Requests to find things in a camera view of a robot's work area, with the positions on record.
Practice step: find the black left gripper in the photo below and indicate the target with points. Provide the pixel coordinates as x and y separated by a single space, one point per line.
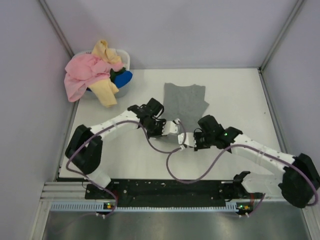
162 122

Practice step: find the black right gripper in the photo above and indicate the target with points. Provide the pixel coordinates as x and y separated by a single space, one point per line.
198 147

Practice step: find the grey t shirt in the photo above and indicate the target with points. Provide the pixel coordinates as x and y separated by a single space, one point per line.
186 103

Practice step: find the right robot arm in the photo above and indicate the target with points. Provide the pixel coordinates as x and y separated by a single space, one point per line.
295 178

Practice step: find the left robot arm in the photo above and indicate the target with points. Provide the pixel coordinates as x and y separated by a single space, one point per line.
86 144

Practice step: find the blue t shirt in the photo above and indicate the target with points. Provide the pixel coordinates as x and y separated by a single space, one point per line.
123 79

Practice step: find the cream yellow t shirt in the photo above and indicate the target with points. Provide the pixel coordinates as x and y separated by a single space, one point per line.
103 88

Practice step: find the dark green t shirt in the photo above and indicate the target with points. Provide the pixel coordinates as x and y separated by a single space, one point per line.
114 74

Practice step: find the white laundry basket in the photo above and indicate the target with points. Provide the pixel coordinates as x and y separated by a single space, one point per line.
124 58

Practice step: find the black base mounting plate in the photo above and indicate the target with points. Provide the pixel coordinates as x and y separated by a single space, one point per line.
173 201

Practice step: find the pink t shirt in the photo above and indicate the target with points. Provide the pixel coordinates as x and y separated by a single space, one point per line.
80 73

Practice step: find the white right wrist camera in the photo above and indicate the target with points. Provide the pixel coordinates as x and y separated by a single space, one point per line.
186 140

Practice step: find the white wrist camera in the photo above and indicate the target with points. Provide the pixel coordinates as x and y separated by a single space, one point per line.
171 127
186 140

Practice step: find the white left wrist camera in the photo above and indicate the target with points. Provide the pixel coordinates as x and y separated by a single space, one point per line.
171 127

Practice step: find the right aluminium corner post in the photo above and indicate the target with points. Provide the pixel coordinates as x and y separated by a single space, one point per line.
290 20

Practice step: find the aluminium corner post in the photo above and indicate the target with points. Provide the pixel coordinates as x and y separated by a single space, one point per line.
290 20
56 27

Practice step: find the aluminium front frame rail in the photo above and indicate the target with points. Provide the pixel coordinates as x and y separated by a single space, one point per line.
123 188

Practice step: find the left aluminium corner post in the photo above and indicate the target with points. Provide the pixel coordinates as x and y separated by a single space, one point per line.
56 27

